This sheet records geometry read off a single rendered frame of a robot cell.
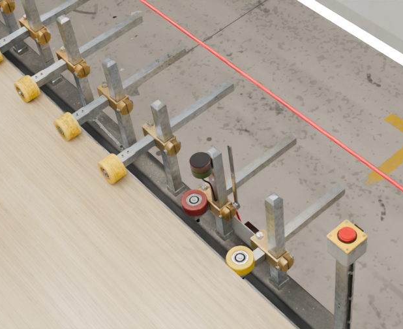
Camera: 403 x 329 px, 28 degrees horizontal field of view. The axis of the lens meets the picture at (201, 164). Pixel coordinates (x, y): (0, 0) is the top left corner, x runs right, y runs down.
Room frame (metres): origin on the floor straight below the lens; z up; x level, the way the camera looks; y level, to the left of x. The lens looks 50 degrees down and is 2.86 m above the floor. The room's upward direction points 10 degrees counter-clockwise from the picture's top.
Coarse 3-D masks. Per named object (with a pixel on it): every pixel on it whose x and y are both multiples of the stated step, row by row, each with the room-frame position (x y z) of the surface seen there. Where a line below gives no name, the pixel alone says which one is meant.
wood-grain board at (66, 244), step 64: (0, 64) 2.27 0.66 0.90; (0, 128) 1.95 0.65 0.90; (0, 192) 1.67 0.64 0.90; (64, 192) 1.62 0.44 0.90; (128, 192) 1.58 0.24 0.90; (0, 256) 1.42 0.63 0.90; (64, 256) 1.38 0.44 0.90; (128, 256) 1.35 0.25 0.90; (192, 256) 1.31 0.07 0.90; (0, 320) 1.21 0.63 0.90; (64, 320) 1.17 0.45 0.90; (128, 320) 1.14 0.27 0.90; (192, 320) 1.10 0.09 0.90; (256, 320) 1.07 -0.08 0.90
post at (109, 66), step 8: (104, 64) 1.92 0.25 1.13; (112, 64) 1.91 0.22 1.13; (104, 72) 1.93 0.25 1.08; (112, 72) 1.91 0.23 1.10; (112, 80) 1.91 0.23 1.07; (120, 80) 1.92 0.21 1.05; (112, 88) 1.91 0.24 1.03; (120, 88) 1.92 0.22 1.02; (112, 96) 1.92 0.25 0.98; (120, 96) 1.91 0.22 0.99; (120, 120) 1.91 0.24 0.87; (128, 120) 1.92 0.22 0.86; (120, 128) 1.93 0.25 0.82; (128, 128) 1.91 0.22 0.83; (128, 136) 1.91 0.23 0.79; (128, 144) 1.90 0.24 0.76
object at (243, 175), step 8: (288, 136) 1.73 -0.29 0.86; (280, 144) 1.70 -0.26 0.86; (288, 144) 1.70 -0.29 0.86; (264, 152) 1.68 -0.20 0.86; (272, 152) 1.67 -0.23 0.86; (280, 152) 1.68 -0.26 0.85; (256, 160) 1.65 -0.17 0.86; (264, 160) 1.65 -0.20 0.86; (272, 160) 1.66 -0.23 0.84; (248, 168) 1.62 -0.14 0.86; (256, 168) 1.62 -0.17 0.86; (240, 176) 1.60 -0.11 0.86; (248, 176) 1.60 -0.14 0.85; (240, 184) 1.58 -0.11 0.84; (232, 192) 1.56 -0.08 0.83; (208, 208) 1.51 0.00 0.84; (192, 216) 1.49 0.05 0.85; (200, 216) 1.49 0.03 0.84
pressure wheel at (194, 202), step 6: (186, 192) 1.54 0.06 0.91; (192, 192) 1.53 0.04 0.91; (198, 192) 1.53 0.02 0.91; (186, 198) 1.51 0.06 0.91; (192, 198) 1.50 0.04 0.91; (198, 198) 1.51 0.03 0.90; (204, 198) 1.50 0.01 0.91; (186, 204) 1.49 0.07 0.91; (192, 204) 1.49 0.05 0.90; (198, 204) 1.48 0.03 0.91; (204, 204) 1.48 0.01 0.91; (186, 210) 1.48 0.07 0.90; (192, 210) 1.47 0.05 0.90; (198, 210) 1.47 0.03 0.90; (204, 210) 1.47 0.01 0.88
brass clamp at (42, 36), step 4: (20, 20) 2.40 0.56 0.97; (24, 20) 2.40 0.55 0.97; (20, 24) 2.40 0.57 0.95; (24, 24) 2.38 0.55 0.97; (28, 24) 2.37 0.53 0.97; (28, 28) 2.35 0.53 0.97; (44, 28) 2.34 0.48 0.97; (32, 32) 2.33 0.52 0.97; (36, 32) 2.32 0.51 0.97; (40, 32) 2.32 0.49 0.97; (44, 32) 2.32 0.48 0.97; (48, 32) 2.32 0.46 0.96; (32, 36) 2.34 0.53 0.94; (36, 36) 2.31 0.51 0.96; (40, 36) 2.30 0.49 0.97; (44, 36) 2.31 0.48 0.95; (48, 36) 2.32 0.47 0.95; (36, 40) 2.30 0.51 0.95; (40, 40) 2.30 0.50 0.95; (44, 40) 2.31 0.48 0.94; (48, 40) 2.32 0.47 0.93
